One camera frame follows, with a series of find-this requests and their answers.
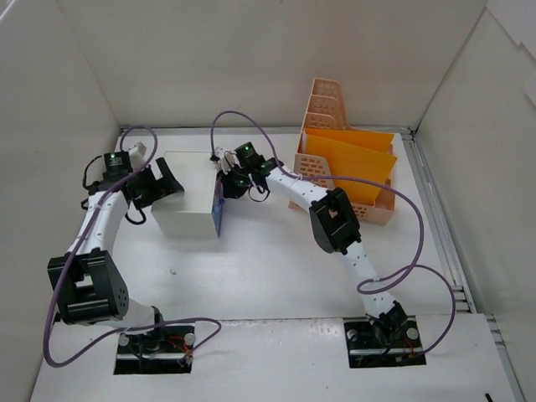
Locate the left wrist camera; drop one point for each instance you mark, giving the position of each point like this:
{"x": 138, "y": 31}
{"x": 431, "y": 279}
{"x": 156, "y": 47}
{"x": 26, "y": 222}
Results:
{"x": 137, "y": 153}

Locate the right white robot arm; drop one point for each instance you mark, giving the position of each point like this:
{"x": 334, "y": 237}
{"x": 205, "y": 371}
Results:
{"x": 335, "y": 227}

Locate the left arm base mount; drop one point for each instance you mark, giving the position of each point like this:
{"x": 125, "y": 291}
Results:
{"x": 166, "y": 350}

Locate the pink desk organizer rack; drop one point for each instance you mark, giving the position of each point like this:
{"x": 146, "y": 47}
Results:
{"x": 326, "y": 110}

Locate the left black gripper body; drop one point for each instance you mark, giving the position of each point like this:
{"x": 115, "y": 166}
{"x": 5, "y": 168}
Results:
{"x": 152, "y": 184}

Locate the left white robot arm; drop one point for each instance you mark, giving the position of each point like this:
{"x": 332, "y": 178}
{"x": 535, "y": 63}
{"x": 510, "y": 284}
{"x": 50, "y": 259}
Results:
{"x": 89, "y": 285}

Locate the orange folder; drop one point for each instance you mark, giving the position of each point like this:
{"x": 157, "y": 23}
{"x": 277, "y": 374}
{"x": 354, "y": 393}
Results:
{"x": 353, "y": 153}

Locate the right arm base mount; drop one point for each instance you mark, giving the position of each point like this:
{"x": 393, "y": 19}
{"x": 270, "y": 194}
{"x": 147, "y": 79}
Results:
{"x": 366, "y": 351}

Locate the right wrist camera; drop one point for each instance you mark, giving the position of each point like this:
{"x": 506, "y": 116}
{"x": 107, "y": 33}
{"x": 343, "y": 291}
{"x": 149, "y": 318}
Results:
{"x": 224, "y": 159}

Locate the white mini drawer cabinet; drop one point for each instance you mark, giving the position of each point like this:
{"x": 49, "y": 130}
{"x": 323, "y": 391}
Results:
{"x": 188, "y": 215}

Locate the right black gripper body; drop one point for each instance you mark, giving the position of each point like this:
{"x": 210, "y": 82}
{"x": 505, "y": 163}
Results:
{"x": 230, "y": 184}

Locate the purple drawer with knob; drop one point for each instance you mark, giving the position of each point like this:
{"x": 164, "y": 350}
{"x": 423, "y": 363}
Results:
{"x": 218, "y": 205}

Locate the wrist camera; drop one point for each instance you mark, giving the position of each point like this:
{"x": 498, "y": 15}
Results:
{"x": 137, "y": 153}
{"x": 224, "y": 159}

